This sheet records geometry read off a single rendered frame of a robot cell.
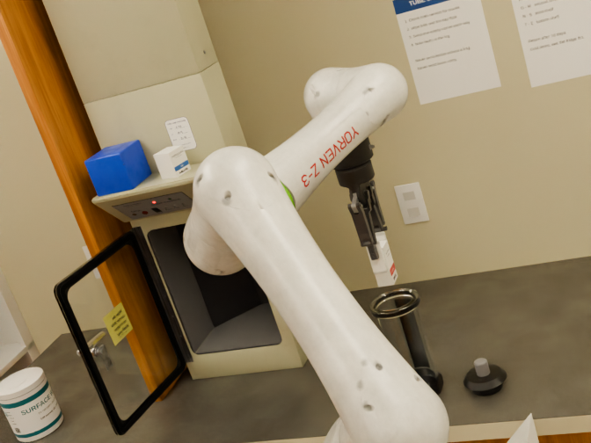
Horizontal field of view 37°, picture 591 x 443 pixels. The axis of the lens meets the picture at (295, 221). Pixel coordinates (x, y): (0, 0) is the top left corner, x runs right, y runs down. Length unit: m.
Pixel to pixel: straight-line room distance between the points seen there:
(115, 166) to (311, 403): 0.70
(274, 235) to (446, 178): 1.23
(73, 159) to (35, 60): 0.24
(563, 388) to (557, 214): 0.64
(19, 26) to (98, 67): 0.20
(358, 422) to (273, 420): 0.92
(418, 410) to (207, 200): 0.41
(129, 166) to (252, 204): 0.87
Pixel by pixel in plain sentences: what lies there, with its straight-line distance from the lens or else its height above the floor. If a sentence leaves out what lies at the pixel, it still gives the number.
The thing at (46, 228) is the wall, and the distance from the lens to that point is 2.94.
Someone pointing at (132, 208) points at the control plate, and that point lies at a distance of 2.13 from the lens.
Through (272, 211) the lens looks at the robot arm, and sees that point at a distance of 1.23.
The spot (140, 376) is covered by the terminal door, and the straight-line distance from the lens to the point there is 2.21.
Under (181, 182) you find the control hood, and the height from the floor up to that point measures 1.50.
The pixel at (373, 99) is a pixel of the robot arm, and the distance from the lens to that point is 1.59.
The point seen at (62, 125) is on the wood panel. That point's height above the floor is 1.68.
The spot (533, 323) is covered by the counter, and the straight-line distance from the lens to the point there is 2.15.
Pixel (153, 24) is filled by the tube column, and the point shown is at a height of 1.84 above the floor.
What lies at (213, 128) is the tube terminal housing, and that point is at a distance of 2.04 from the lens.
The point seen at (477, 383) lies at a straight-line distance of 1.91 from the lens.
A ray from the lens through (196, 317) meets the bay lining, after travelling 2.37.
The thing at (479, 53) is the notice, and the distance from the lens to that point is 2.29.
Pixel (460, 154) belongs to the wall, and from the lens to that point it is 2.37.
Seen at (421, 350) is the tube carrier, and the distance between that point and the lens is 1.92.
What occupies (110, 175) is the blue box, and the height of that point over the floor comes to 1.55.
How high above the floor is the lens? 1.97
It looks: 18 degrees down
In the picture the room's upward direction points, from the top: 18 degrees counter-clockwise
